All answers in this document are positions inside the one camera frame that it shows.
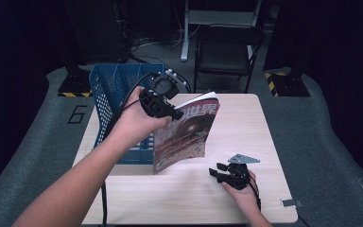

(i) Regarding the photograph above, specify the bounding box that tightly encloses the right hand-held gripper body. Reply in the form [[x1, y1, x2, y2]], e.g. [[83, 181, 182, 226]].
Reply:
[[219, 152, 261, 191]]

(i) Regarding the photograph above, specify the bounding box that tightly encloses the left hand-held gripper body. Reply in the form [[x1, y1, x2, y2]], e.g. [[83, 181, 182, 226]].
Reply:
[[139, 68, 189, 120]]

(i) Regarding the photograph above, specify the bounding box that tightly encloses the magazine with reddish cover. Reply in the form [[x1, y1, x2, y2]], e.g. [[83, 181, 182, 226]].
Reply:
[[152, 91, 221, 176]]

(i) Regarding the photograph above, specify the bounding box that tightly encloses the blue plastic file rack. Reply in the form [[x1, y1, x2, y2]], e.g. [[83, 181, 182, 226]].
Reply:
[[88, 62, 165, 166]]

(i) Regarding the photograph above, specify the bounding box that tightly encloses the person's right hand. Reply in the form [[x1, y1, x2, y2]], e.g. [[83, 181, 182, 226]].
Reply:
[[221, 169, 262, 216]]

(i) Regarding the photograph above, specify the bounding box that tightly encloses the person's left hand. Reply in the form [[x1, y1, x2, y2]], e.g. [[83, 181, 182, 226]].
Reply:
[[111, 85, 173, 149]]

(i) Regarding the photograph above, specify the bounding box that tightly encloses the black folding chair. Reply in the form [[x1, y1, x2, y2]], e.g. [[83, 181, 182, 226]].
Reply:
[[193, 25, 266, 95]]

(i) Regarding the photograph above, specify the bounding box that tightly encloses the black stand base striped tape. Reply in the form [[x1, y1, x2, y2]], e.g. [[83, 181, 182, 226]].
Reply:
[[263, 67, 312, 98], [57, 65, 94, 98]]

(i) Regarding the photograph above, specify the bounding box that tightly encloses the black cabinet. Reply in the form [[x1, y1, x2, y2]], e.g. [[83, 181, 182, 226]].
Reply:
[[60, 0, 130, 64]]

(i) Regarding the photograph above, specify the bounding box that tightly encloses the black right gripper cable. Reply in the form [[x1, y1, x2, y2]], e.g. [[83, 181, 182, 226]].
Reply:
[[248, 178, 312, 227]]

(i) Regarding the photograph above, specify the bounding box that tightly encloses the bundle of floor cables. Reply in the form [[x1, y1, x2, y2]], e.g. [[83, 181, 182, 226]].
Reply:
[[128, 37, 193, 95]]

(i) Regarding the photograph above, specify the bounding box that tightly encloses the white metal desk frame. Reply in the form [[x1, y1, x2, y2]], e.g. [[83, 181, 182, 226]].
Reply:
[[180, 0, 263, 62]]

